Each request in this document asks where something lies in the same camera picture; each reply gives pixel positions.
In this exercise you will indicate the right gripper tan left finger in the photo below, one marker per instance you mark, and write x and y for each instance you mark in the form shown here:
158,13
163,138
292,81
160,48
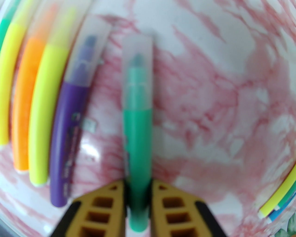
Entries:
101,215

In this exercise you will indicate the right gripper tan right finger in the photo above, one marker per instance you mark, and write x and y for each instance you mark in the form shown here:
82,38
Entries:
175,215

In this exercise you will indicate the green marker pen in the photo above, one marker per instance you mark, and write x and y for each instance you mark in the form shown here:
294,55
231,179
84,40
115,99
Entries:
5,23
289,195
137,138

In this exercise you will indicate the purple marker pen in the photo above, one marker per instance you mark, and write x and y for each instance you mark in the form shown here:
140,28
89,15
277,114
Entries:
67,129

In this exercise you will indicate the blue marker pen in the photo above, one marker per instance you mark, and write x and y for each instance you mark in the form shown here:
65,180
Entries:
276,214

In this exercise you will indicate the yellow marker pen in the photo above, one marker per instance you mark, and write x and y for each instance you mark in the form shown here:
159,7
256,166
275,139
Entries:
277,198
9,69
44,111

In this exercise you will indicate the orange marker pen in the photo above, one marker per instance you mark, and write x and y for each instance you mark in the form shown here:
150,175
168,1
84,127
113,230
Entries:
23,104

